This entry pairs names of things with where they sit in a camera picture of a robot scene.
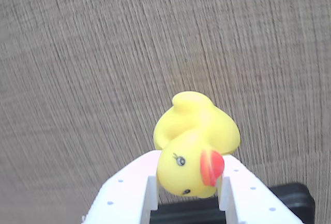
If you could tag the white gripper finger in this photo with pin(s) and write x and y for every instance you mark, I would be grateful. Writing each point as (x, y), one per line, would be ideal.
(248, 195)
(126, 190)

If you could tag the yellow rubber duck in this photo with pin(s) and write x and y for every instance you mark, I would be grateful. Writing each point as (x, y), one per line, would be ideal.
(191, 136)

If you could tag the black plastic flat case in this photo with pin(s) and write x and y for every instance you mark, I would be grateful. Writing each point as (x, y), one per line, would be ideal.
(294, 198)

